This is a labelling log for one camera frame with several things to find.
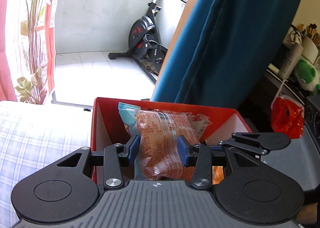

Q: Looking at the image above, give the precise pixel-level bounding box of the white spray bottle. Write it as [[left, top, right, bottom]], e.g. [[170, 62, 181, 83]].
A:
[[279, 42, 303, 79]]

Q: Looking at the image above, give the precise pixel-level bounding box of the red strawberry cardboard box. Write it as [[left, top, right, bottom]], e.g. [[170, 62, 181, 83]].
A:
[[89, 97, 254, 185]]

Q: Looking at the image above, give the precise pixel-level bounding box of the red plastic bag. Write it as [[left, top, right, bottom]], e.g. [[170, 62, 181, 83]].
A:
[[271, 95, 304, 140]]

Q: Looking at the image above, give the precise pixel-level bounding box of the white brush holder cup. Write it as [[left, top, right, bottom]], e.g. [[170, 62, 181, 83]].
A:
[[302, 36, 319, 64]]

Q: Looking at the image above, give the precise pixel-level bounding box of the black exercise bike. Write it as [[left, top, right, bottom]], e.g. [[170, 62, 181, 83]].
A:
[[108, 0, 187, 84]]

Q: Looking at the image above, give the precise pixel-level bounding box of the beige drawstring pouch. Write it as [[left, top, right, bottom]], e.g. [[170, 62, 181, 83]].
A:
[[283, 25, 302, 49]]

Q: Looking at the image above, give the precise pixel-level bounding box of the orange snack packet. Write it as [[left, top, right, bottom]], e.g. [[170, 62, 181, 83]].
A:
[[118, 102, 210, 181]]

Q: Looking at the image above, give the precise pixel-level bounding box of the plaid strawberry tablecloth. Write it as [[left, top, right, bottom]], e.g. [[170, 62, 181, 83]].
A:
[[1, 101, 92, 227]]

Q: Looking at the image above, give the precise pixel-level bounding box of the teal curtain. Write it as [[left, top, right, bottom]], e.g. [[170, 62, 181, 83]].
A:
[[152, 0, 300, 109]]

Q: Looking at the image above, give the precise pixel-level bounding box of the green white plush toy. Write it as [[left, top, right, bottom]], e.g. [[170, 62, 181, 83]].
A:
[[294, 59, 319, 95]]

